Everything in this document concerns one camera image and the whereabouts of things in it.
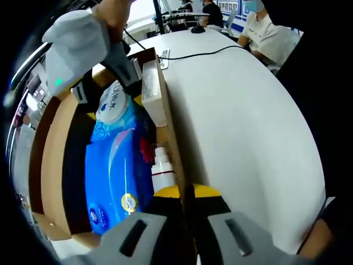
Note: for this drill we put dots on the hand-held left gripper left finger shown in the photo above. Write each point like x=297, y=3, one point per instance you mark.
x=124, y=243

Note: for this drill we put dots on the black tripod pole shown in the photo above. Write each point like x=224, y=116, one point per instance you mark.
x=158, y=16

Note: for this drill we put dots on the white power strip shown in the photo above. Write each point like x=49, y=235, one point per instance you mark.
x=164, y=58

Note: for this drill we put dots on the white pump bottle red label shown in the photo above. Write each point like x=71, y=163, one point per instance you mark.
x=162, y=171

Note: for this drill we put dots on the brown cardboard shoe box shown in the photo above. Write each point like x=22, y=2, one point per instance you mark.
x=171, y=116

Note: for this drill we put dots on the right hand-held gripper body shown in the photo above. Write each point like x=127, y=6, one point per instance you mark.
x=74, y=47

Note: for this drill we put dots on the white medicine box green label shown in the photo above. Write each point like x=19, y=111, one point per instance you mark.
x=153, y=94

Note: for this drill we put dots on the blue soft wipes pack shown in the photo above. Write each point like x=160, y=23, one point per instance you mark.
x=115, y=165

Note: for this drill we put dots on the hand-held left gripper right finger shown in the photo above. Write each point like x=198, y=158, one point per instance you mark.
x=242, y=243

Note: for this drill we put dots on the black computer mouse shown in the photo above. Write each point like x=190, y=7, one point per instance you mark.
x=198, y=29

